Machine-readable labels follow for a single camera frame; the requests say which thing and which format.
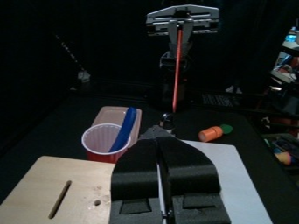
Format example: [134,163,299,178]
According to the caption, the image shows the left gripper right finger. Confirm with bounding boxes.
[156,136,232,224]

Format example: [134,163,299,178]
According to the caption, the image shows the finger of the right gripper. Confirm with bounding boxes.
[167,18,180,56]
[182,18,195,56]

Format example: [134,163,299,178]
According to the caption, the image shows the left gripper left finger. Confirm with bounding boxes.
[107,137,164,224]

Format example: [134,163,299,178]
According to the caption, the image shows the blue plastic toy knife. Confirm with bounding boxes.
[107,106,139,153]

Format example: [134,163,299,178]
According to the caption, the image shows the orange toy carrot, green top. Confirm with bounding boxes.
[198,123,235,144]

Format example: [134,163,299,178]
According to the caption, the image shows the red plastic cup, white inside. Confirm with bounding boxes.
[80,122,135,165]

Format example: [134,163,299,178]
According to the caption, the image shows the small round metal scoop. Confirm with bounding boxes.
[160,112,178,130]

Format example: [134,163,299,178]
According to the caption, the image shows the beige rectangular tray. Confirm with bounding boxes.
[95,105,144,147]

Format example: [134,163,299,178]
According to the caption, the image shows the wooden board with slot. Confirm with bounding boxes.
[0,155,118,224]

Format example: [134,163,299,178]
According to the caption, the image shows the yellow and pink toy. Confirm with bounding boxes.
[274,150,295,167]

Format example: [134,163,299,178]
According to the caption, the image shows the black ribbed grille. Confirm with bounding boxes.
[200,92,240,108]

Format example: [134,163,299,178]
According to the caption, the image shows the cluttered white shelf rack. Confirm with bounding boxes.
[270,25,299,86]

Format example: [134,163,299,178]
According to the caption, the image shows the thin diagonal rod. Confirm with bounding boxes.
[52,32,85,73]

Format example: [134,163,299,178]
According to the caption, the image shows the small white clamp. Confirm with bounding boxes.
[76,69,92,85]

